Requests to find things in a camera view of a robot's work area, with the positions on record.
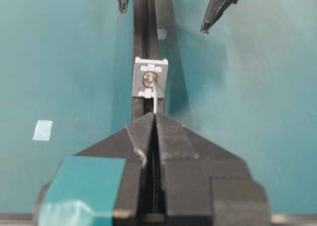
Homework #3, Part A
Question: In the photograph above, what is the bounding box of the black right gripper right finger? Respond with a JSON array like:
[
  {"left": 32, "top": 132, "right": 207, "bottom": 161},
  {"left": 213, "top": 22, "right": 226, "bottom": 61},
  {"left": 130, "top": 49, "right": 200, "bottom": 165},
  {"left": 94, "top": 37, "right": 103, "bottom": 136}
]
[{"left": 156, "top": 113, "right": 270, "bottom": 226}]

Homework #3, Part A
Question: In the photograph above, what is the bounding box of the right gripper black left finger teal tape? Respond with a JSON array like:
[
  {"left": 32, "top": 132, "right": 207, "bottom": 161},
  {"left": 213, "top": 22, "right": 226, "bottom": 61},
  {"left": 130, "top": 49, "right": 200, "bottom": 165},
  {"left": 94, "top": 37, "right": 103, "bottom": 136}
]
[{"left": 33, "top": 113, "right": 155, "bottom": 226}]

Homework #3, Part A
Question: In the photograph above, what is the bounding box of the white wire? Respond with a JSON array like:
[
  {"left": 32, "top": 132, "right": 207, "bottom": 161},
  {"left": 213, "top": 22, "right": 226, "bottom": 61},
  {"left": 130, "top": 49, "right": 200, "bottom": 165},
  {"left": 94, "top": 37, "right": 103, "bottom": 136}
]
[{"left": 152, "top": 78, "right": 159, "bottom": 114}]

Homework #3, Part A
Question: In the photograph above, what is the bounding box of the grey metal fitting red label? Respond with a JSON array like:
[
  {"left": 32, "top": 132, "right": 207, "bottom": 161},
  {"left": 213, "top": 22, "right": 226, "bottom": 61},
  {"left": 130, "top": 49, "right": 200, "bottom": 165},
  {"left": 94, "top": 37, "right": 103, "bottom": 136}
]
[{"left": 132, "top": 57, "right": 168, "bottom": 99}]

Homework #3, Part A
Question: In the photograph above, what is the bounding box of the pale tape patch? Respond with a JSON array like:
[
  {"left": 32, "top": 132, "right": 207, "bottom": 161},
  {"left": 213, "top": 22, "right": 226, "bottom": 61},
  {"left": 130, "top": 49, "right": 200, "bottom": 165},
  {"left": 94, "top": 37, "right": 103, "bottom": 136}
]
[{"left": 32, "top": 119, "right": 53, "bottom": 141}]

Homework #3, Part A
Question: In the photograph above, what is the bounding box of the black aluminium centre rail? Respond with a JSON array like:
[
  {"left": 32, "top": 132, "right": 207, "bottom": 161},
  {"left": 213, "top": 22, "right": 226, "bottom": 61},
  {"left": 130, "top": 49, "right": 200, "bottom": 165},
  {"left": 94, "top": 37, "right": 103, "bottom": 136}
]
[{"left": 132, "top": 0, "right": 164, "bottom": 123}]

